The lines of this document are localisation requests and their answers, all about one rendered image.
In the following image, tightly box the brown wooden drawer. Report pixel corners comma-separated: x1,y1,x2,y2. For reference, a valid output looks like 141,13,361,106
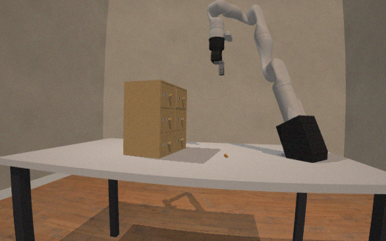
175,130,186,151
175,110,186,129
160,132,175,157
176,88,187,109
160,108,175,131
161,83,175,107

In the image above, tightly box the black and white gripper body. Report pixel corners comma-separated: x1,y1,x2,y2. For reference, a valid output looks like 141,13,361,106
209,28,233,63

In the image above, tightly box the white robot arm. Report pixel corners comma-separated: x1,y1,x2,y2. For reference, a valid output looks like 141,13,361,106
207,0,306,122

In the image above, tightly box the small tan wooden chest of drawers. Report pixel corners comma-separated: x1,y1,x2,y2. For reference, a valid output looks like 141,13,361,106
123,80,187,159

